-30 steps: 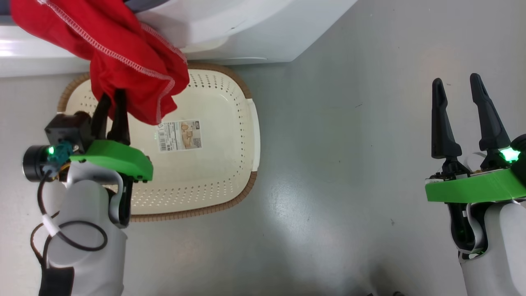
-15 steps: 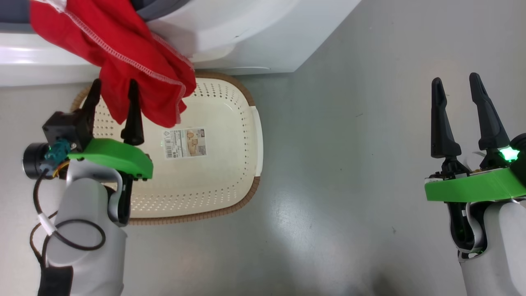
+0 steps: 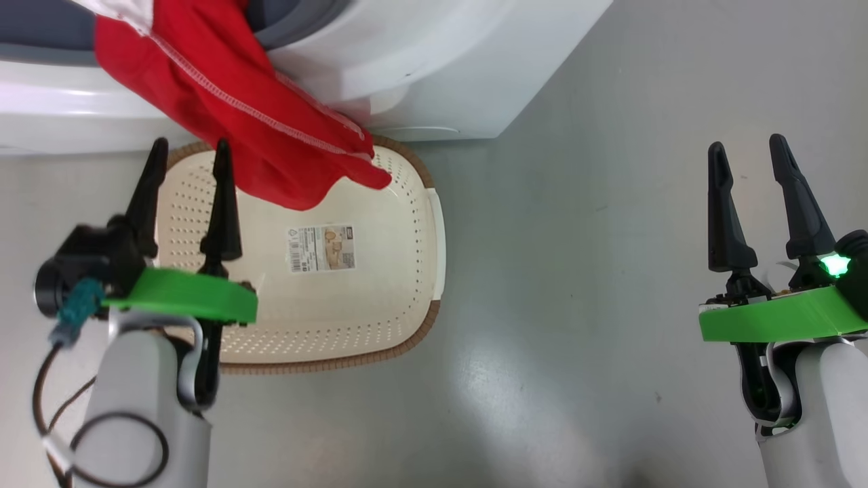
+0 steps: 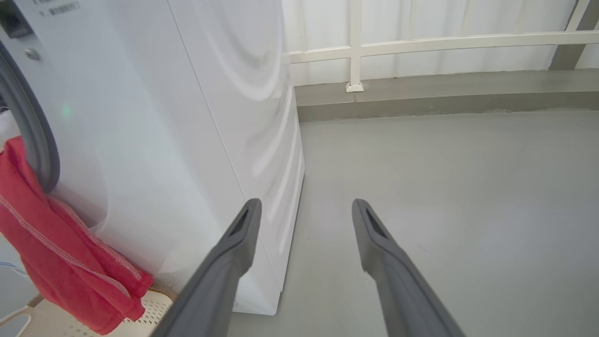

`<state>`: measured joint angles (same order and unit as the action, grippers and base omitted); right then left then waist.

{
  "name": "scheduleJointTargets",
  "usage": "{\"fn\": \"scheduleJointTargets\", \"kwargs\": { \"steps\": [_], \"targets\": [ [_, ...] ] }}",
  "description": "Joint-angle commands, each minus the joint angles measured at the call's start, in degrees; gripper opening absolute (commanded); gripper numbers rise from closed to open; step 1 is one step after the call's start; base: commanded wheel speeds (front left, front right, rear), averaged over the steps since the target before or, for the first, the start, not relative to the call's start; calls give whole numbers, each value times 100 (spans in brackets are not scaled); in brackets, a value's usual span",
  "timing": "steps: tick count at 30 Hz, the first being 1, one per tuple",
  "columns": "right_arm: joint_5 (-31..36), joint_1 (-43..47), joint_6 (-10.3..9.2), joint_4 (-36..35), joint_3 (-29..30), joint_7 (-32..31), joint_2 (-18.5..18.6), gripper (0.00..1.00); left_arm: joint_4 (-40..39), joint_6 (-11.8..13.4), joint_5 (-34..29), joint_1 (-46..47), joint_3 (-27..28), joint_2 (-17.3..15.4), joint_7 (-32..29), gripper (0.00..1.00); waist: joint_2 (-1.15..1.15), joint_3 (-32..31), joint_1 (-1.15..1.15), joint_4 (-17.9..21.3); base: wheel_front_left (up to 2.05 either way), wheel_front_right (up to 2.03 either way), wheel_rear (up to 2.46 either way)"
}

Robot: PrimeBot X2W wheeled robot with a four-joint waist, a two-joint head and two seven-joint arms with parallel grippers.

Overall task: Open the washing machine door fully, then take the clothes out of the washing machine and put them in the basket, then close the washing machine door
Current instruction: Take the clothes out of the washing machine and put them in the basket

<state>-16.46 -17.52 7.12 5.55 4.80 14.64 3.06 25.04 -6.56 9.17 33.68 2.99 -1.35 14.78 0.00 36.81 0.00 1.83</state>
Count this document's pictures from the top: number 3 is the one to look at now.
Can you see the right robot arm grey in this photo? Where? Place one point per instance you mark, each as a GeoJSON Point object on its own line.
{"type": "Point", "coordinates": [827, 420]}

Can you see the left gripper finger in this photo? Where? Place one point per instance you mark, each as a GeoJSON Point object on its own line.
{"type": "Point", "coordinates": [149, 203]}
{"type": "Point", "coordinates": [222, 224]}

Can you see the round drain filter cover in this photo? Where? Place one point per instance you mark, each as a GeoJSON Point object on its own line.
{"type": "Point", "coordinates": [420, 130]}

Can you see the cream laundry basket brown rim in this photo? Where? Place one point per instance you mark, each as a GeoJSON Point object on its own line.
{"type": "Point", "coordinates": [366, 298]}

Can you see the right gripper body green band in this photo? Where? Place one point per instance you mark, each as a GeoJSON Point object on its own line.
{"type": "Point", "coordinates": [773, 315]}

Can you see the white front-load washing machine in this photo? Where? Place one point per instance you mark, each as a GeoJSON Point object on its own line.
{"type": "Point", "coordinates": [441, 68]}

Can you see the basket product label sticker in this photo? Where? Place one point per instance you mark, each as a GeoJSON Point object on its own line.
{"type": "Point", "coordinates": [322, 249]}

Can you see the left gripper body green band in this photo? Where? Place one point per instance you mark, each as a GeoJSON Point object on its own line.
{"type": "Point", "coordinates": [183, 295]}

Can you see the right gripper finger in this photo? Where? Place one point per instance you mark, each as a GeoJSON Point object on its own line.
{"type": "Point", "coordinates": [803, 217]}
{"type": "Point", "coordinates": [725, 230]}

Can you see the red and white garment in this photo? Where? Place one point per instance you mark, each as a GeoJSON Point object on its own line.
{"type": "Point", "coordinates": [224, 122]}

